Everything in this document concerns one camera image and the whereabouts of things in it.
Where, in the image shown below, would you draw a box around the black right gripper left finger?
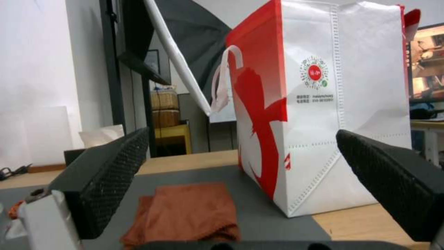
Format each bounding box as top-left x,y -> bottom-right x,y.
20,127 -> 151,250

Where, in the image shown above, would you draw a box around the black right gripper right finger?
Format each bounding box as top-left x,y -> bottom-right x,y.
335,129 -> 444,243

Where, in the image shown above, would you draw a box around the orange shrimp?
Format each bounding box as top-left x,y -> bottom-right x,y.
8,200 -> 24,220

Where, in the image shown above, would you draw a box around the rust orange folded towel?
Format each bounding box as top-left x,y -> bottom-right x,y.
119,182 -> 241,249

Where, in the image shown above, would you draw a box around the clear plastic container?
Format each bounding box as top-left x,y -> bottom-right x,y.
0,203 -> 28,241

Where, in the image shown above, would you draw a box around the red and white takeout bag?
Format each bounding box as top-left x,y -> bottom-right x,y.
211,0 -> 421,219

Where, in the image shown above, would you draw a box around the white tissue box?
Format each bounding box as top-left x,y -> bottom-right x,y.
63,124 -> 125,172

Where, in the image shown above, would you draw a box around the yellow stool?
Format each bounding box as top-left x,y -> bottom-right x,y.
154,124 -> 192,155

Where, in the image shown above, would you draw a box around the black scissors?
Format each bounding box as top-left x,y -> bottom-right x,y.
0,163 -> 33,181

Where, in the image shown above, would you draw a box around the dark grey table mat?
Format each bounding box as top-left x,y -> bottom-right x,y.
0,163 -> 331,250

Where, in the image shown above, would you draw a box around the woven wicker baskets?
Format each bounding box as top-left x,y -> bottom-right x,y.
151,91 -> 180,128

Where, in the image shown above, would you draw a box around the black light stand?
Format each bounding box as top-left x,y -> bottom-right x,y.
100,0 -> 126,128

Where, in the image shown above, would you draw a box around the computer monitor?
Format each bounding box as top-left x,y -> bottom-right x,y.
407,23 -> 444,100

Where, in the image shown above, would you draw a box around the black softbox light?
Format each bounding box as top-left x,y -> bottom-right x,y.
117,0 -> 173,86

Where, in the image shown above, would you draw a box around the white diagonal pole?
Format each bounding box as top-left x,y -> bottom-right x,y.
144,0 -> 213,116

